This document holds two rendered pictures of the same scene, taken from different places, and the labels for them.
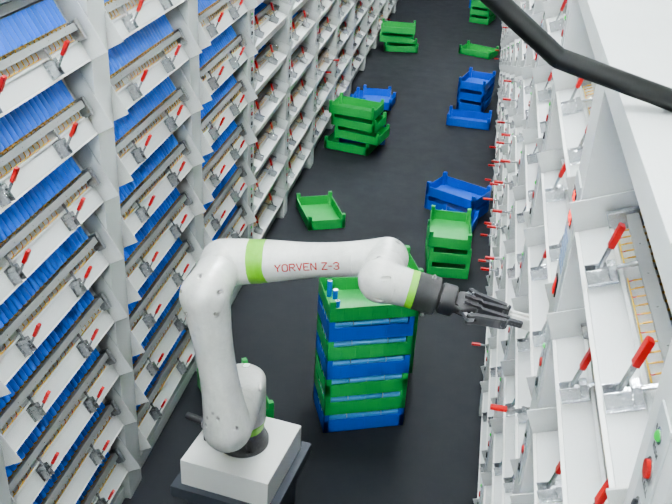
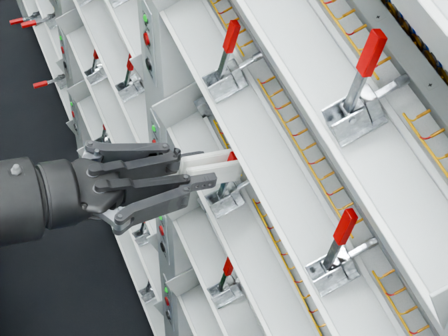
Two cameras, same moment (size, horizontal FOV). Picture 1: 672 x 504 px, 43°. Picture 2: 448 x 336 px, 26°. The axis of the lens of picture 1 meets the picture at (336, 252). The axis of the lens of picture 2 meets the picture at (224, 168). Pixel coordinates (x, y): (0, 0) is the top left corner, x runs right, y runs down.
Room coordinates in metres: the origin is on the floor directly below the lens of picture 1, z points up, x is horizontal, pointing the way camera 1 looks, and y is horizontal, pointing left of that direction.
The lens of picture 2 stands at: (1.03, -0.08, 1.83)
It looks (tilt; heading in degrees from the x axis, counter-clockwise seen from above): 48 degrees down; 330
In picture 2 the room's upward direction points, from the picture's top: straight up
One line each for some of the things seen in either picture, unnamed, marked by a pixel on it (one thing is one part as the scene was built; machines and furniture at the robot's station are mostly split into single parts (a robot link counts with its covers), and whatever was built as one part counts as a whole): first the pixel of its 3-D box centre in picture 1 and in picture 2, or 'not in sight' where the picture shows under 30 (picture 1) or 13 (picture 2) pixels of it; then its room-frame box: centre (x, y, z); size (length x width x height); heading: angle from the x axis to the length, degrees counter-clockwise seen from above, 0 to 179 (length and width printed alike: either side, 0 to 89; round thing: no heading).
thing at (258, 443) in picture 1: (226, 426); not in sight; (1.94, 0.29, 0.40); 0.26 x 0.15 x 0.06; 66
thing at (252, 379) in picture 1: (242, 401); not in sight; (1.90, 0.24, 0.52); 0.16 x 0.13 x 0.19; 173
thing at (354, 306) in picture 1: (366, 294); not in sight; (2.52, -0.11, 0.52); 0.30 x 0.20 x 0.08; 104
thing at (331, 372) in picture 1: (362, 350); not in sight; (2.52, -0.11, 0.28); 0.30 x 0.20 x 0.08; 104
